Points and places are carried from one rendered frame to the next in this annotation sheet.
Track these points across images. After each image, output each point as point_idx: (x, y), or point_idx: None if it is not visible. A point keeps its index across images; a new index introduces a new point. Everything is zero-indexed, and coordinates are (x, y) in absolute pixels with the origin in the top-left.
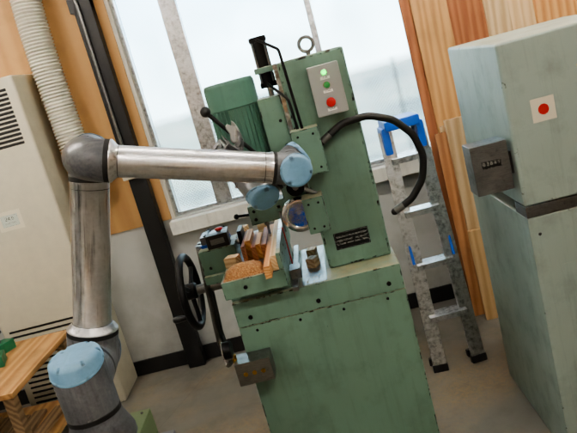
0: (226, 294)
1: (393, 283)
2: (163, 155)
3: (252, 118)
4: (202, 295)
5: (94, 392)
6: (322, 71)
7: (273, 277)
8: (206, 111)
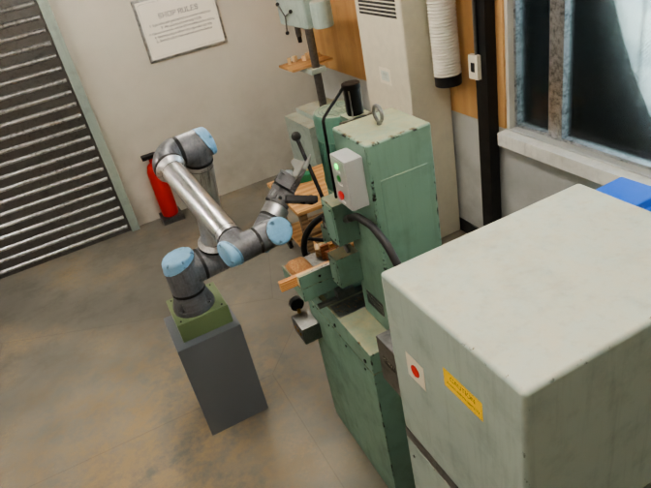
0: (284, 274)
1: (367, 364)
2: (178, 187)
3: None
4: None
5: (172, 284)
6: (334, 166)
7: (298, 289)
8: (293, 137)
